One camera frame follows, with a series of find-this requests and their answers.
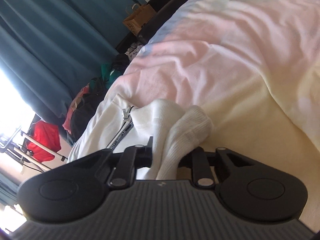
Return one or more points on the red garment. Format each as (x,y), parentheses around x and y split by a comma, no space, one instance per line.
(46,134)

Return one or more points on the pink pastel bed blanket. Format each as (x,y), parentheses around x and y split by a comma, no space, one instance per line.
(253,66)

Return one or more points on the white zip-up sweater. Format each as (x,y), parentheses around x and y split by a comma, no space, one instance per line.
(118,124)

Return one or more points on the brown paper bag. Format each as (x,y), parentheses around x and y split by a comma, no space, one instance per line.
(138,16)

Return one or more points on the white garment steamer stand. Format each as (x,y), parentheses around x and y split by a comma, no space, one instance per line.
(27,156)

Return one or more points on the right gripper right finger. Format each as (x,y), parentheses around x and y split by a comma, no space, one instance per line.
(197,162)

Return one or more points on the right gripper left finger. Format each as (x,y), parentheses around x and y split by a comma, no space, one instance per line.
(132,159)

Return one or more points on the pile of clothes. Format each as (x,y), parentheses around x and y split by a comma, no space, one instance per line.
(85,104)

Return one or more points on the teal curtain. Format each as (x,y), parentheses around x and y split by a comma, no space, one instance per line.
(50,49)

